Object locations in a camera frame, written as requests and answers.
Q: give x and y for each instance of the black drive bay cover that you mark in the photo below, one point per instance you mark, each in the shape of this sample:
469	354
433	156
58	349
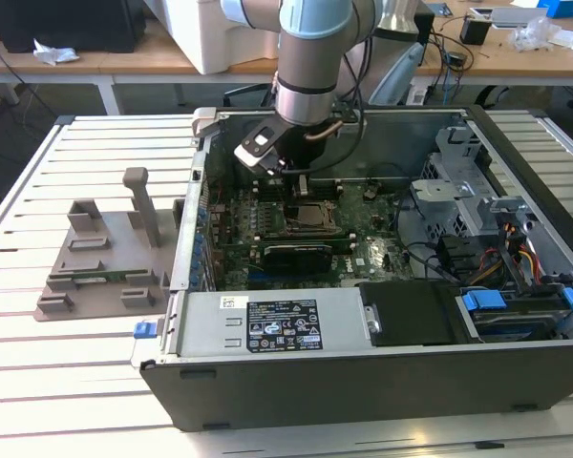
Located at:
410	315

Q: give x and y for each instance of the flat white box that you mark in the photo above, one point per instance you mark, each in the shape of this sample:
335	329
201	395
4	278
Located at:
511	16

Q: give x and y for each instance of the wooden desk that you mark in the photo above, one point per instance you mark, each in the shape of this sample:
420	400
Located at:
148	57

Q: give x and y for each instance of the crumpled white paper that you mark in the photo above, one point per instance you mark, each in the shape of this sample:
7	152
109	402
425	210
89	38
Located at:
52	53

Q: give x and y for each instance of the round coin cell battery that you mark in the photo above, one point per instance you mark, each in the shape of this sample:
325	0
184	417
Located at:
370	192

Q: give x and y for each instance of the metal drive cage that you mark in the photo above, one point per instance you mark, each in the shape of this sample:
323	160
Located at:
439	191

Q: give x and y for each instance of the hard disk in blue carrier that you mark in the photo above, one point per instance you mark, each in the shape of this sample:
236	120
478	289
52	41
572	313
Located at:
484	300

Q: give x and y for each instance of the black graphics card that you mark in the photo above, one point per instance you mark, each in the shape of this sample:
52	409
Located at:
296	260

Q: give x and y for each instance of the green RAM stick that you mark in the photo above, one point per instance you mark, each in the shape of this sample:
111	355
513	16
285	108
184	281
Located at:
110	275

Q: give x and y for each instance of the grey parts rack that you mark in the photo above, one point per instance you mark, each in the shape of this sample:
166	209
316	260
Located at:
119	238

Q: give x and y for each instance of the blue plastic latch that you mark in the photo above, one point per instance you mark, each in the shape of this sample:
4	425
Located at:
143	330

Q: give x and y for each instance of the green motherboard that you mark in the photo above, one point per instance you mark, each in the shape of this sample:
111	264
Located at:
372	238

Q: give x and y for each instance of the pale blue teach pendant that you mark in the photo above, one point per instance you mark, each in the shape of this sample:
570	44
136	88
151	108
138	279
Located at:
391	81

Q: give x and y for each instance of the black power connector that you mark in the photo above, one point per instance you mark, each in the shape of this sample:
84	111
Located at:
458	257

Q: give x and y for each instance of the blue cardboard box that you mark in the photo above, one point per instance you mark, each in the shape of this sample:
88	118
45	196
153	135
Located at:
568	8

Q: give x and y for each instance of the silver power supply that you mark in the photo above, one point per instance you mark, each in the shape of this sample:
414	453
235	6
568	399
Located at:
210	329

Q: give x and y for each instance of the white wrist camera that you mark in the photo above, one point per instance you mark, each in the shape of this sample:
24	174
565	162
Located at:
255	155

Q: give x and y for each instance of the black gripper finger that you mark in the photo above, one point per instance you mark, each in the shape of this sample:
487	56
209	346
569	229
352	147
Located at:
298	183
308	183

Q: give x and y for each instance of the clear plastic bag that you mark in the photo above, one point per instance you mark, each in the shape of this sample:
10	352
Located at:
535	33

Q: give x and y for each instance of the large black box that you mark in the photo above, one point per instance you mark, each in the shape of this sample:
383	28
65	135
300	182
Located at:
67	24

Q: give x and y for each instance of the CPU socket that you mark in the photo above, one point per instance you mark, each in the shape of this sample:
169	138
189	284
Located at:
315	230

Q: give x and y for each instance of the white printer box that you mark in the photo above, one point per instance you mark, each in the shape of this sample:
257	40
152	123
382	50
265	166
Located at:
229	52

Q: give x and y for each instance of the black PC case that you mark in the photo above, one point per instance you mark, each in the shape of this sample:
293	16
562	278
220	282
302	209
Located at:
363	396

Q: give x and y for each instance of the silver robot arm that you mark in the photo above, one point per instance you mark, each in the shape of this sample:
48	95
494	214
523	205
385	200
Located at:
308	71

